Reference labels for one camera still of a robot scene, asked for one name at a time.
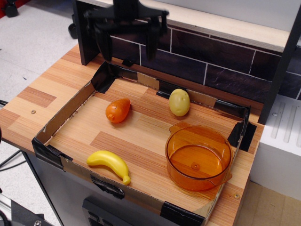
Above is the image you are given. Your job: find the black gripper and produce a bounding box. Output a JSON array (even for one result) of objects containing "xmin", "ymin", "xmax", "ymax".
[{"xmin": 84, "ymin": 0, "xmax": 169, "ymax": 61}]

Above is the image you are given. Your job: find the white grooved block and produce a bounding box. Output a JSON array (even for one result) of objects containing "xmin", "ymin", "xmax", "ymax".
[{"xmin": 250, "ymin": 95, "xmax": 301, "ymax": 200}]

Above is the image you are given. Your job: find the black metal bracket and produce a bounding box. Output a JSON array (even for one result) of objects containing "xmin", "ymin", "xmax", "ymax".
[{"xmin": 0, "ymin": 190, "xmax": 48, "ymax": 226}]

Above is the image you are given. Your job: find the black office chair wheel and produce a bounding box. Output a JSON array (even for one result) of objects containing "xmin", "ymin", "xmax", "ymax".
[{"xmin": 68, "ymin": 15, "xmax": 78, "ymax": 39}]

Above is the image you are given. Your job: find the orange toy carrot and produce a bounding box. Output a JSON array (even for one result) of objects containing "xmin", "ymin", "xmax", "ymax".
[{"xmin": 105, "ymin": 98, "xmax": 131, "ymax": 123}]

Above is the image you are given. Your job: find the yellow toy potato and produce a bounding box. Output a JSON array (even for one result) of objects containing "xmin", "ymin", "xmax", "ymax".
[{"xmin": 169, "ymin": 89, "xmax": 190, "ymax": 116}]

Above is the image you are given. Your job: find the cardboard fence with black tape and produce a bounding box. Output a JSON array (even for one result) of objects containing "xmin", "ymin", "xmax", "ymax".
[{"xmin": 32, "ymin": 63, "xmax": 258, "ymax": 226}]

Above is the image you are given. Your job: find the dark brick backsplash panel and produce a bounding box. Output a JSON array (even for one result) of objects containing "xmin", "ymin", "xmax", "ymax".
[{"xmin": 71, "ymin": 0, "xmax": 301, "ymax": 125}]

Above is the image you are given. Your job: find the black stand foot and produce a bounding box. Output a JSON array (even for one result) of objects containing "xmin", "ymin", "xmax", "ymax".
[{"xmin": 0, "ymin": 0, "xmax": 18, "ymax": 18}]

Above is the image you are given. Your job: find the orange transparent plastic pot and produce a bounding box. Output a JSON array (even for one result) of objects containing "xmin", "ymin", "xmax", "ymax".
[{"xmin": 165, "ymin": 122, "xmax": 234, "ymax": 191}]

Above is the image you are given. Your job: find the yellow toy banana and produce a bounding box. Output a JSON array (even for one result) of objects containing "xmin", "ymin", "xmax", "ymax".
[{"xmin": 87, "ymin": 150, "xmax": 131, "ymax": 185}]

